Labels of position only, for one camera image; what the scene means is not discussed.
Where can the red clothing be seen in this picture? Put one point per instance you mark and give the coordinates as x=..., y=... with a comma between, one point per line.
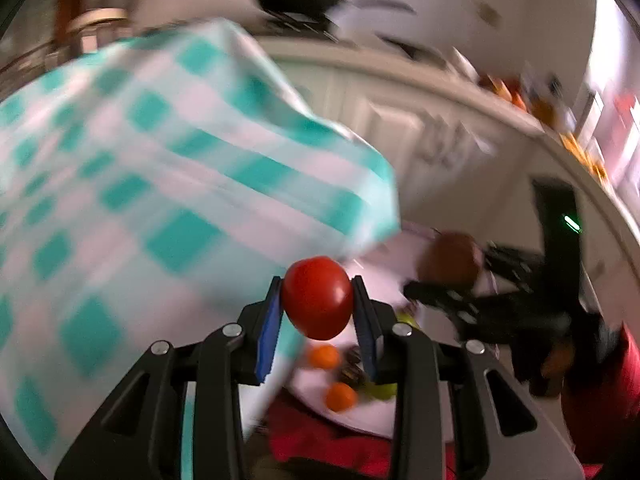
x=320, y=440

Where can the white cabinet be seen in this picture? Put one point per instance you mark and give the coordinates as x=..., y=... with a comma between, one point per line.
x=400, y=130

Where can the black object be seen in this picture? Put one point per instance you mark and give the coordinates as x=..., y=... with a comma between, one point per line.
x=295, y=2

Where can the person's right forearm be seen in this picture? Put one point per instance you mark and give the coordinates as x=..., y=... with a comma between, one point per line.
x=605, y=410

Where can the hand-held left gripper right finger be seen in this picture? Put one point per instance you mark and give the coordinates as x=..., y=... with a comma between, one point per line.
x=364, y=325

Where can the large orange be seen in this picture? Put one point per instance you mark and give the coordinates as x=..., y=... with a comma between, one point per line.
x=341, y=396

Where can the green apple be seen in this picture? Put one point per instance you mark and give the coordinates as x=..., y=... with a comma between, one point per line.
x=380, y=390

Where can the red apple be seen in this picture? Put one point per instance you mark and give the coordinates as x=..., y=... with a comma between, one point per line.
x=447, y=260

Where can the teal checked tablecloth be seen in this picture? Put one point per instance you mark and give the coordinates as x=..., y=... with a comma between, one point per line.
x=125, y=185

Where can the white plate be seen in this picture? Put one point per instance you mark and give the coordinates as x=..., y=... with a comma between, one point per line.
x=395, y=260

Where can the small green lime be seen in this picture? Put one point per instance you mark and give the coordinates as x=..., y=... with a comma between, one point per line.
x=407, y=319

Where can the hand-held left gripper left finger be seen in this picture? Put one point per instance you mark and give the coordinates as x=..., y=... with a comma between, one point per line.
x=267, y=330

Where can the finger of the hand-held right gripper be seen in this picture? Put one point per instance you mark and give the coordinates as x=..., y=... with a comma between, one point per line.
x=445, y=302
x=515, y=265

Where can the oval red tomato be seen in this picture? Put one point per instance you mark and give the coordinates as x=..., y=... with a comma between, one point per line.
x=317, y=297

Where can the small orange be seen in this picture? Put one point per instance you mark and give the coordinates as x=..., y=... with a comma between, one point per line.
x=324, y=356

